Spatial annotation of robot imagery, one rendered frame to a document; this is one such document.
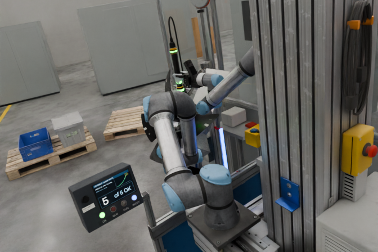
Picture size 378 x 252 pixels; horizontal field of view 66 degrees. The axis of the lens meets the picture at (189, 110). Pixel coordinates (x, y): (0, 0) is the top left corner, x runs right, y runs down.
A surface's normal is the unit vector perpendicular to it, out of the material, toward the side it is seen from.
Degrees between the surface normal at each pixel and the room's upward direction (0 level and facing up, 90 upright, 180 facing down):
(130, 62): 90
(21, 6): 90
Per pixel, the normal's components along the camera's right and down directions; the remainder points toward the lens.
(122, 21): 0.36, 0.28
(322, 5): -0.82, 0.33
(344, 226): -0.16, -0.92
